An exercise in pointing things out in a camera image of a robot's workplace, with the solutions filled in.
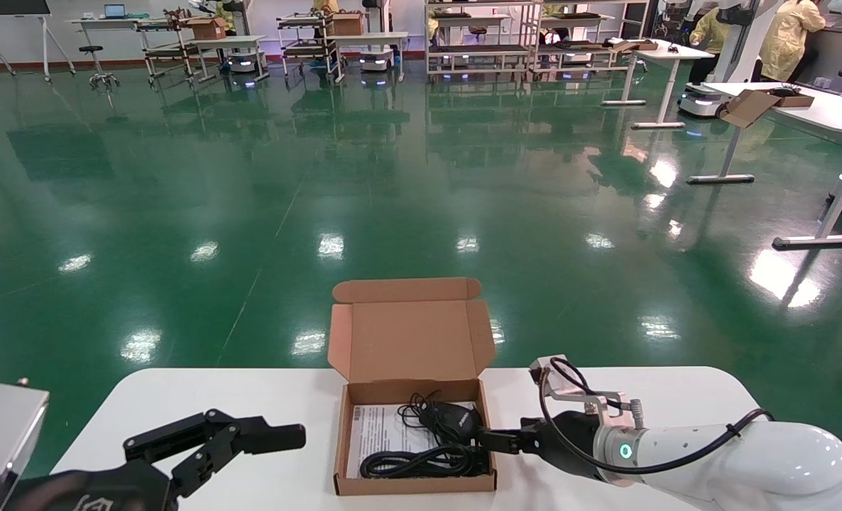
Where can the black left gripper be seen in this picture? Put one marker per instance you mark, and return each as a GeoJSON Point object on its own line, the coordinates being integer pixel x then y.
{"type": "Point", "coordinates": [94, 491]}

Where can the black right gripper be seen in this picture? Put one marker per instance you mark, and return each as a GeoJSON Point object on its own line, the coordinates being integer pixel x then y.
{"type": "Point", "coordinates": [578, 429]}

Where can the brown cardboard storage box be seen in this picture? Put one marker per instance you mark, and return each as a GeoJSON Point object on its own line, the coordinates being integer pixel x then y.
{"type": "Point", "coordinates": [407, 341]}

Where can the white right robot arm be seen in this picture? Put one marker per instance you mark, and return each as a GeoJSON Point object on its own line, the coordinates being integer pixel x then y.
{"type": "Point", "coordinates": [747, 472]}

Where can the white printed instruction sheet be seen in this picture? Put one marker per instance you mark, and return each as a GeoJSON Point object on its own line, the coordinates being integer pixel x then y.
{"type": "Point", "coordinates": [378, 433]}

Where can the metal trolley cart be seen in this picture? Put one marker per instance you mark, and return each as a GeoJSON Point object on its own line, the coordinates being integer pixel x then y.
{"type": "Point", "coordinates": [307, 48]}
{"type": "Point", "coordinates": [169, 51]}

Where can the metal shelf rack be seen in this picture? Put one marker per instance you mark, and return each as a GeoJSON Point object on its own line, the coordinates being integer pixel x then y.
{"type": "Point", "coordinates": [478, 50]}
{"type": "Point", "coordinates": [584, 46]}

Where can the open brown carton with flap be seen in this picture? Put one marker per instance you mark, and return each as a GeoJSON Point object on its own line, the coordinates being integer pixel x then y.
{"type": "Point", "coordinates": [747, 108]}

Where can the brown cardboard carton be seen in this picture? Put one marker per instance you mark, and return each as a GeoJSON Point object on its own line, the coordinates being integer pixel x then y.
{"type": "Point", "coordinates": [348, 25]}
{"type": "Point", "coordinates": [208, 30]}

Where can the flat brown carton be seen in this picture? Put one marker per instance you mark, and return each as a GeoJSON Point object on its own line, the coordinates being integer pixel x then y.
{"type": "Point", "coordinates": [634, 45]}

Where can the black swivel stool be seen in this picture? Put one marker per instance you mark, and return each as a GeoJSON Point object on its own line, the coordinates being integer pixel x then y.
{"type": "Point", "coordinates": [91, 50]}

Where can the white desk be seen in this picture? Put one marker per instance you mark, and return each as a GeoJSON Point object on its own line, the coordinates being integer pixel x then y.
{"type": "Point", "coordinates": [101, 22]}

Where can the open laptop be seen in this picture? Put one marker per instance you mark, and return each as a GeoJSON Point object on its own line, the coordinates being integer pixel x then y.
{"type": "Point", "coordinates": [115, 11]}

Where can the seated person in yellow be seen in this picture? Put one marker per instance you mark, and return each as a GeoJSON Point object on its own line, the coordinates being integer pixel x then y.
{"type": "Point", "coordinates": [712, 32]}

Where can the white table with T-legs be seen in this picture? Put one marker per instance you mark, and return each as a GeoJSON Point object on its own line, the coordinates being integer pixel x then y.
{"type": "Point", "coordinates": [833, 113]}

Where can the white wheeled robot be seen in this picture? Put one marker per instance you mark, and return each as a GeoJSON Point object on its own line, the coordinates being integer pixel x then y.
{"type": "Point", "coordinates": [740, 42]}

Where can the person in yellow coat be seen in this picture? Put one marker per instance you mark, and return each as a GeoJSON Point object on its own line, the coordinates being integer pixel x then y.
{"type": "Point", "coordinates": [790, 35]}

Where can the black display on tripod stand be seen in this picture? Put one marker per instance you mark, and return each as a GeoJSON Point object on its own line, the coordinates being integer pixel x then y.
{"type": "Point", "coordinates": [2, 7]}

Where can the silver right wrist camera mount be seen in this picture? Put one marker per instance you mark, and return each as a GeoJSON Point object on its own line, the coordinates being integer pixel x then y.
{"type": "Point", "coordinates": [605, 401]}

